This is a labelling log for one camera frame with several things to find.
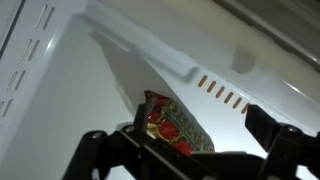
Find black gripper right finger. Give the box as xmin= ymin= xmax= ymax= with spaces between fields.
xmin=244 ymin=104 xmax=320 ymax=180

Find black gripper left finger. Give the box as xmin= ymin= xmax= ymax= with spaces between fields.
xmin=61 ymin=102 xmax=214 ymax=180

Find red green burrito bar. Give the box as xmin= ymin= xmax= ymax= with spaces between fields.
xmin=143 ymin=89 xmax=216 ymax=156

